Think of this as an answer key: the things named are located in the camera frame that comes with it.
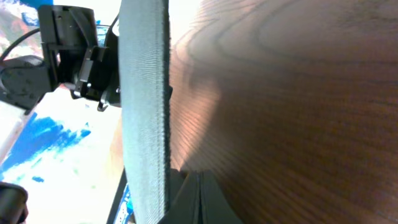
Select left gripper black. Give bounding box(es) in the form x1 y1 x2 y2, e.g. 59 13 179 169
38 5 121 112

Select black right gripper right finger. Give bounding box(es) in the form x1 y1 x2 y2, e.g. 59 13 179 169
200 170 243 224

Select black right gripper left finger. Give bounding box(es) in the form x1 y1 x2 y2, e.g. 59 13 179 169
158 169 200 224

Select blue cookie pack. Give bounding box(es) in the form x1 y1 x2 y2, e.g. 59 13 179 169
113 185 136 224

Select black box with lid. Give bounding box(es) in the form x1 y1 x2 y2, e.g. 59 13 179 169
118 0 170 223

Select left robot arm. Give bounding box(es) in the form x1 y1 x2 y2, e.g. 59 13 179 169
1 5 121 112

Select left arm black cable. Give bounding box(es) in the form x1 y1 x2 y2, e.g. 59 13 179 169
0 27 41 63

